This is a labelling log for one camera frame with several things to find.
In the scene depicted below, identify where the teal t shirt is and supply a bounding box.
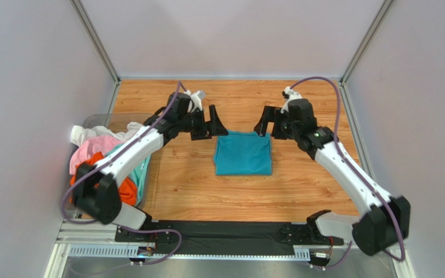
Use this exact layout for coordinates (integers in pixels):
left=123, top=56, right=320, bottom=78
left=213, top=131, right=272, bottom=176

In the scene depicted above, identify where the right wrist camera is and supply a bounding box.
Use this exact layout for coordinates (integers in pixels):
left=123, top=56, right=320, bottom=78
left=280, top=86, right=302, bottom=114

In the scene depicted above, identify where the pink t shirt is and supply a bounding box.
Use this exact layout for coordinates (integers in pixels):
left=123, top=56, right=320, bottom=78
left=69, top=135, right=122, bottom=175

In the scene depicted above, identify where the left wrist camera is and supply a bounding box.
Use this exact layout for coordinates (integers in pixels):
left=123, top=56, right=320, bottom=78
left=184, top=90, right=206, bottom=113

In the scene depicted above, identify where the orange t shirt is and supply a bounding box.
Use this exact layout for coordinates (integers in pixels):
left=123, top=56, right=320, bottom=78
left=70, top=151, right=138, bottom=206

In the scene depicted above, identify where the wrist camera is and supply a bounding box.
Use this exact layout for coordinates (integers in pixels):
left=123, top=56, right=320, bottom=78
left=184, top=90, right=206, bottom=113
left=280, top=86, right=302, bottom=114

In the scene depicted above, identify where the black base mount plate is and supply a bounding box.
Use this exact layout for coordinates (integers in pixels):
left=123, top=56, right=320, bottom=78
left=115, top=220, right=343, bottom=255

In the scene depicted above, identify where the aluminium front frame rail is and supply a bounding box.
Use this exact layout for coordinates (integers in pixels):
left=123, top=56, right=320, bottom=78
left=45, top=221, right=415, bottom=277

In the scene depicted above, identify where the mint green t shirt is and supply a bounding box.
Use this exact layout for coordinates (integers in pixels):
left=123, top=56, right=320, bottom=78
left=107, top=143, right=152, bottom=205

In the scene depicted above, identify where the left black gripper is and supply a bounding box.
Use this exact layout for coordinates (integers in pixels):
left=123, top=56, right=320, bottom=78
left=178, top=105, right=229, bottom=141

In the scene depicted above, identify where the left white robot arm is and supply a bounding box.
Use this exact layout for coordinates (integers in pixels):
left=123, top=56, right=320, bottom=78
left=66, top=90, right=228, bottom=231

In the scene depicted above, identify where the white t shirt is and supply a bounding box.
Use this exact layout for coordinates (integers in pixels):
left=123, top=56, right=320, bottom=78
left=69, top=122, right=144, bottom=147

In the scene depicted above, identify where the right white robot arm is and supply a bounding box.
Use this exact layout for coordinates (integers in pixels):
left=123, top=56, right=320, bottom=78
left=254, top=99, right=411, bottom=256

